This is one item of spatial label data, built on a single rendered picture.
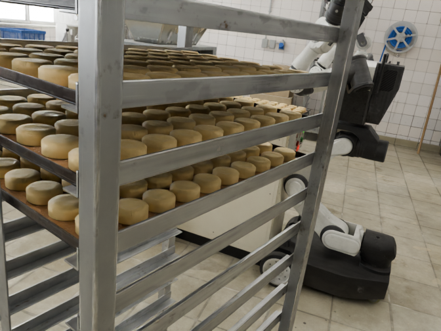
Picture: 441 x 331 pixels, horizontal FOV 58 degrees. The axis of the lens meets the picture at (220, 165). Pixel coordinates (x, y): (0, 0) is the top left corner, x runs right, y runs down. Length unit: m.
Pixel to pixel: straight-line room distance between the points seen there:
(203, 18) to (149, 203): 0.27
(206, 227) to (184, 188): 1.80
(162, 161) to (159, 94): 0.09
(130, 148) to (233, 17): 0.22
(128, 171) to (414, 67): 5.74
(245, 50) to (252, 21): 5.66
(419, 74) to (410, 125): 0.71
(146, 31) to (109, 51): 1.90
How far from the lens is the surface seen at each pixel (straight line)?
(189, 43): 1.13
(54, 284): 1.07
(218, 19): 0.54
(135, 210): 0.56
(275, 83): 0.69
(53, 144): 0.53
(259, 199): 2.22
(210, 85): 0.54
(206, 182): 0.67
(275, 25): 0.66
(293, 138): 2.12
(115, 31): 0.38
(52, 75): 0.51
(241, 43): 6.28
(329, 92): 0.90
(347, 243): 2.27
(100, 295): 0.48
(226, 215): 2.33
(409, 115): 6.16
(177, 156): 0.52
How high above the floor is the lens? 1.31
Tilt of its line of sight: 19 degrees down
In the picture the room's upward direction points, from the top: 7 degrees clockwise
